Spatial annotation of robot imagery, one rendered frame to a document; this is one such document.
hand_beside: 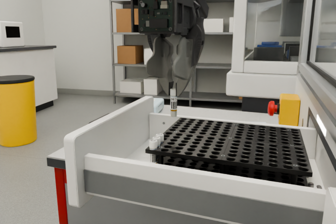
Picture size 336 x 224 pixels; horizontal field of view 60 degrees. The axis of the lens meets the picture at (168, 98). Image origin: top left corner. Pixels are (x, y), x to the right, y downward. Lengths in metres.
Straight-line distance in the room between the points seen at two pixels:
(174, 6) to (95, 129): 0.22
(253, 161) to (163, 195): 0.13
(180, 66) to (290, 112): 0.41
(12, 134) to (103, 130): 2.71
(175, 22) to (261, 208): 0.25
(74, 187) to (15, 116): 2.68
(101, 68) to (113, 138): 4.70
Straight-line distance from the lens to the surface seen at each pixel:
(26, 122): 3.15
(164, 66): 0.47
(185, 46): 0.44
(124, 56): 4.53
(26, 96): 3.09
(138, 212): 0.76
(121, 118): 0.53
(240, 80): 1.27
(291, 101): 0.77
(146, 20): 0.41
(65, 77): 5.56
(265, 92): 1.28
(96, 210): 0.82
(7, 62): 3.95
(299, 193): 0.38
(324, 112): 0.45
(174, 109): 0.47
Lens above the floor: 1.07
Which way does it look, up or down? 12 degrees down
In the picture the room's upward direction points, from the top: straight up
